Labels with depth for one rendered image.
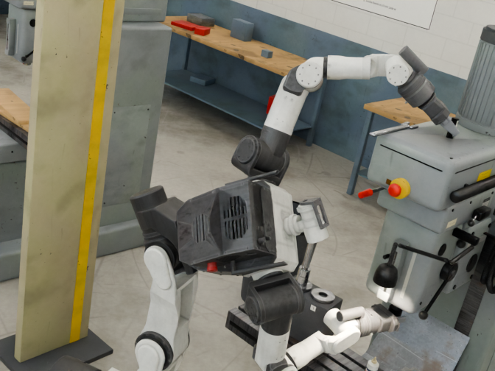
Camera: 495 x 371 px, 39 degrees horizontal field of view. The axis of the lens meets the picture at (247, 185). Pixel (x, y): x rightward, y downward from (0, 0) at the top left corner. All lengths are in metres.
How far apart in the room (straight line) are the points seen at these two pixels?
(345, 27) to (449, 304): 5.04
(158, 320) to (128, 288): 2.26
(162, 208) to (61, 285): 1.66
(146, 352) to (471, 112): 1.31
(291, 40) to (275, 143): 5.84
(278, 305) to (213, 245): 0.25
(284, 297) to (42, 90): 1.65
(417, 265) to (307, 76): 0.69
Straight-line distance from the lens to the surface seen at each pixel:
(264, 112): 7.79
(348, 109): 7.52
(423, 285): 2.33
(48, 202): 3.49
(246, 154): 2.09
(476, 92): 2.38
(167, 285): 2.25
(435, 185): 2.05
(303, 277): 2.71
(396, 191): 2.06
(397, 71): 2.11
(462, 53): 6.87
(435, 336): 2.87
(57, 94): 3.28
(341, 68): 2.14
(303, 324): 2.73
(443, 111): 2.17
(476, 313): 2.79
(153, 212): 2.20
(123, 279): 4.71
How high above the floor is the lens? 2.49
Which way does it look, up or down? 23 degrees down
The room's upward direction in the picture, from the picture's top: 11 degrees clockwise
